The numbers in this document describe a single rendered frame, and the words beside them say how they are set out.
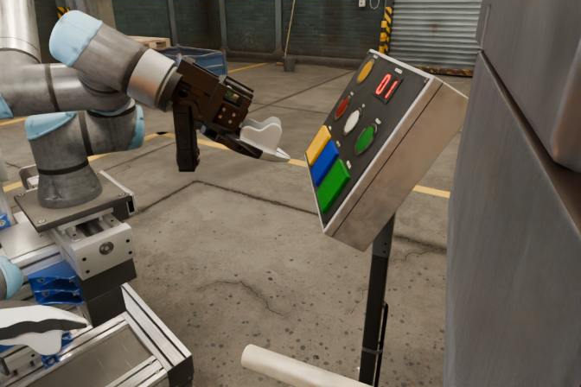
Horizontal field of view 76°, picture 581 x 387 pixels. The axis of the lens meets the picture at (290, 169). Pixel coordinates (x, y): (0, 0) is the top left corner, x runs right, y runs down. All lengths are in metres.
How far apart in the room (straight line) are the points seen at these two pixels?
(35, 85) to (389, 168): 0.53
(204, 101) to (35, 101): 0.25
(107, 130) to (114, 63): 0.49
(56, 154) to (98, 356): 0.75
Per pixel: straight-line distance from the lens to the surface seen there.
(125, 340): 1.55
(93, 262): 1.03
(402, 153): 0.56
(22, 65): 0.69
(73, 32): 0.58
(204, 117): 0.55
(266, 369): 0.84
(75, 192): 1.09
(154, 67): 0.55
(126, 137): 1.05
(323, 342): 1.71
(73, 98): 0.66
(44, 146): 1.06
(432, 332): 1.85
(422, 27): 8.26
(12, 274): 0.76
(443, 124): 0.56
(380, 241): 0.81
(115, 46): 0.57
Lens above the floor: 1.29
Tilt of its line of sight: 24 degrees down
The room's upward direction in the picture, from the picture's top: straight up
